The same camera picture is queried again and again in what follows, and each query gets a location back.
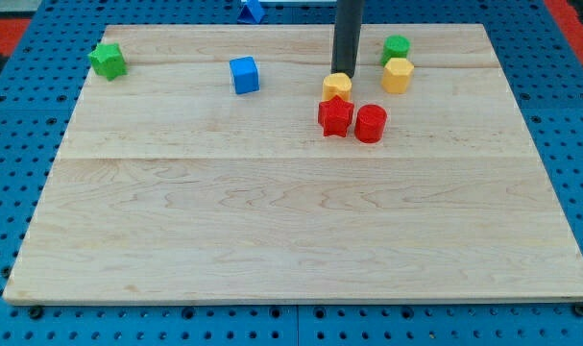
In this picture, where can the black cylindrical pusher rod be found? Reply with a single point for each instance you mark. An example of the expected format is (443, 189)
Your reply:
(346, 36)

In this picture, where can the yellow heart block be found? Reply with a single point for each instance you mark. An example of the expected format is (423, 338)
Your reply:
(337, 84)

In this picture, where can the yellow hexagon block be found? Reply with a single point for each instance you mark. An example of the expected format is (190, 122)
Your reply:
(397, 74)

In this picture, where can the green cylinder block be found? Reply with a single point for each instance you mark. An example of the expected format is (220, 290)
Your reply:
(394, 46)

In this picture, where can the blue triangle block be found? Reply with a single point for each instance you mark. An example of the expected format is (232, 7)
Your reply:
(251, 12)

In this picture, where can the red star block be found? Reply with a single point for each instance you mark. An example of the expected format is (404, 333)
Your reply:
(335, 116)

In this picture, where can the red cylinder block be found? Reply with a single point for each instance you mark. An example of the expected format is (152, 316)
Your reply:
(370, 123)

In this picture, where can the blue cube block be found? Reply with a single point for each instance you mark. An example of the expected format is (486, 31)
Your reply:
(244, 74)

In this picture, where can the wooden board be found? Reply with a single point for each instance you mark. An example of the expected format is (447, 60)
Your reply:
(170, 189)

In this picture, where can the green star block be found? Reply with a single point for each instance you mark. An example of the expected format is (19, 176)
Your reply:
(107, 61)

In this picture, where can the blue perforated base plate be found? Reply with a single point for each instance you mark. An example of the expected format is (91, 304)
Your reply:
(43, 77)

